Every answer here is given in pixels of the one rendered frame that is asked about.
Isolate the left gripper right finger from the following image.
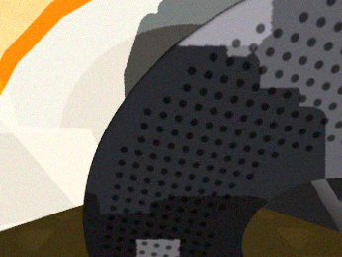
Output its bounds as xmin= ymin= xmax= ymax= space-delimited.
xmin=241 ymin=208 xmax=342 ymax=257

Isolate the orange painted ring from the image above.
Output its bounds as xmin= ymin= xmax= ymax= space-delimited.
xmin=0 ymin=0 xmax=86 ymax=91

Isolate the grey perforated disc with centre hole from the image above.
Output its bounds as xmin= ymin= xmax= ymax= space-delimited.
xmin=83 ymin=0 xmax=342 ymax=257

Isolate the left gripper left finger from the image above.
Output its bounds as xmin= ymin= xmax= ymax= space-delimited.
xmin=0 ymin=205 xmax=89 ymax=257

